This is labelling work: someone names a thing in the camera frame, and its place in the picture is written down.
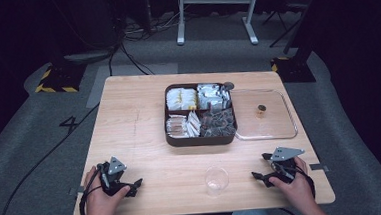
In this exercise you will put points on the clear glass cup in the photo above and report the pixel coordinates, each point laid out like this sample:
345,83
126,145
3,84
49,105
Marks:
216,181

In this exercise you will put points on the person's left hand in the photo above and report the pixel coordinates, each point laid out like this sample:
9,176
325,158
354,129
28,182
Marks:
99,205

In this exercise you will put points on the small round grey capsule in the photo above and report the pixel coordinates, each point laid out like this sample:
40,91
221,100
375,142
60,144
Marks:
228,85

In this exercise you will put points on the clear lid with gold knob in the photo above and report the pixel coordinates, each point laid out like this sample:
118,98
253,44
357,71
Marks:
273,127

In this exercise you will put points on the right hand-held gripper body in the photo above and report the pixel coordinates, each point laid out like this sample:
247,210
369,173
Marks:
285,167

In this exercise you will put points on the pile of silver packets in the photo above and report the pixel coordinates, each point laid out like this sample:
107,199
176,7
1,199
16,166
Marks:
213,96

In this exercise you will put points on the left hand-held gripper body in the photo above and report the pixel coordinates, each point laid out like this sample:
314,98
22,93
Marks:
114,179

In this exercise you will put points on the black tripod legs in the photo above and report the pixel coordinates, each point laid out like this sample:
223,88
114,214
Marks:
282,31

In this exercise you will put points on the person's right hand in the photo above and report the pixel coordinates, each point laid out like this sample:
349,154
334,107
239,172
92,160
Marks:
297,191

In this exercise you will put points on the black yellow striped base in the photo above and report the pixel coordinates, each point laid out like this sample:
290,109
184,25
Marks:
294,71
60,80

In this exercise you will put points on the brown compartment box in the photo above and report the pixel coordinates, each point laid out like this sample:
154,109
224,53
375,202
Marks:
200,141

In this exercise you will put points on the grey tape piece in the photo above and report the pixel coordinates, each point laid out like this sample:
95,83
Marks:
76,190
319,167

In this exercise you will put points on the pile of white sachets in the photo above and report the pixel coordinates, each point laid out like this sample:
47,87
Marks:
193,124

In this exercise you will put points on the pile of clear stick packets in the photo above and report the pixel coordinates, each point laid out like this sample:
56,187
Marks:
176,126

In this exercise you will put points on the dark metal post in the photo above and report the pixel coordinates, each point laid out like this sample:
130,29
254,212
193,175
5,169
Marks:
302,30

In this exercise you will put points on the pile of dark wrapped packets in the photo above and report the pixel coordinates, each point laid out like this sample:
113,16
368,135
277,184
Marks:
218,123

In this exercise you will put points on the pile of white tea bags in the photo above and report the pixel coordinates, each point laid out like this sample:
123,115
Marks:
181,98

